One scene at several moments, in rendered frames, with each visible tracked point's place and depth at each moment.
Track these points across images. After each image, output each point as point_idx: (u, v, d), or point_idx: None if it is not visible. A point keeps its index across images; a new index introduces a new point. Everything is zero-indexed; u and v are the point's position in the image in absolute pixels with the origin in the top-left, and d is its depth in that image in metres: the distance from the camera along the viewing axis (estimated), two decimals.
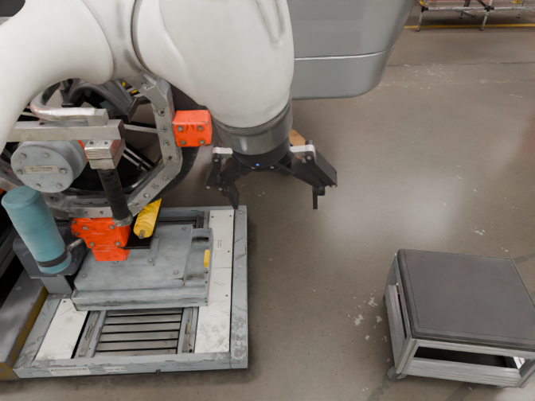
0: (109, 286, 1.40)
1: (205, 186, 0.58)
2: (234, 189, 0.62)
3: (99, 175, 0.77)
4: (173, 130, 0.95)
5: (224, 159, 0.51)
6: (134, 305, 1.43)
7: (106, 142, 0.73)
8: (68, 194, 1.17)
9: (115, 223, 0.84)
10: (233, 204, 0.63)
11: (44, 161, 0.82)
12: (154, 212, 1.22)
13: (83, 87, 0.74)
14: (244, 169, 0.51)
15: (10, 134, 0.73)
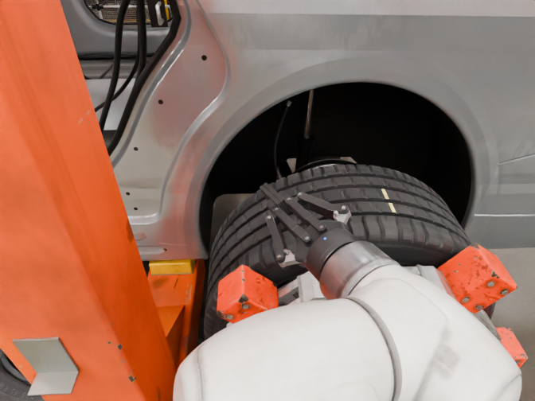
0: None
1: (302, 192, 0.60)
2: None
3: None
4: None
5: (337, 215, 0.54)
6: None
7: None
8: None
9: None
10: (269, 188, 0.64)
11: None
12: None
13: None
14: (319, 220, 0.53)
15: None
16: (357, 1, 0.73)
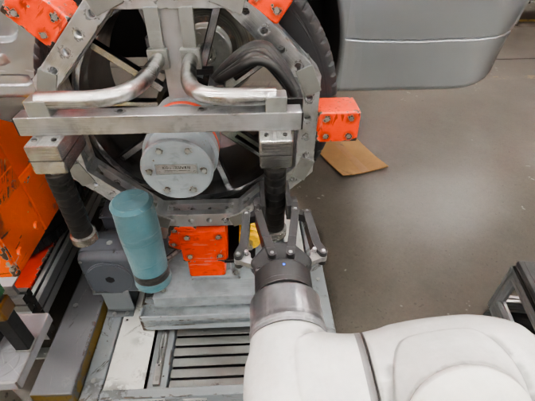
0: (192, 303, 1.23)
1: (310, 211, 0.59)
2: (285, 202, 0.64)
3: (268, 177, 0.59)
4: (317, 121, 0.78)
5: (314, 251, 0.53)
6: (209, 325, 1.26)
7: (286, 134, 0.56)
8: None
9: None
10: (286, 188, 0.63)
11: (182, 158, 0.65)
12: None
13: (254, 63, 0.57)
14: (295, 245, 0.53)
15: (162, 123, 0.56)
16: None
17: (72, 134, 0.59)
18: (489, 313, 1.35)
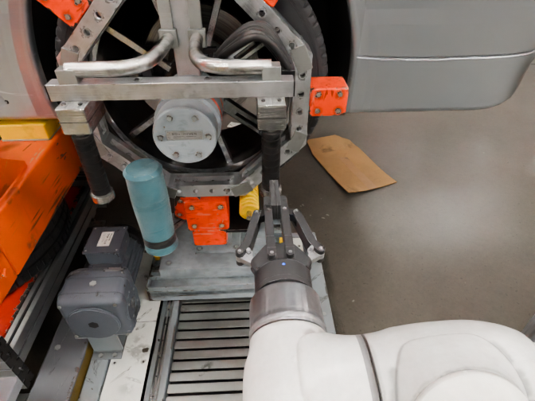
0: (195, 274, 1.32)
1: (298, 210, 0.59)
2: None
3: (265, 138, 0.68)
4: (309, 96, 0.87)
5: (312, 250, 0.53)
6: (211, 295, 1.35)
7: (280, 99, 0.65)
8: None
9: (265, 195, 0.76)
10: (275, 187, 0.64)
11: (189, 125, 0.74)
12: (256, 192, 1.14)
13: (252, 38, 0.66)
14: (293, 244, 0.53)
15: (173, 90, 0.65)
16: None
17: (95, 101, 0.68)
18: None
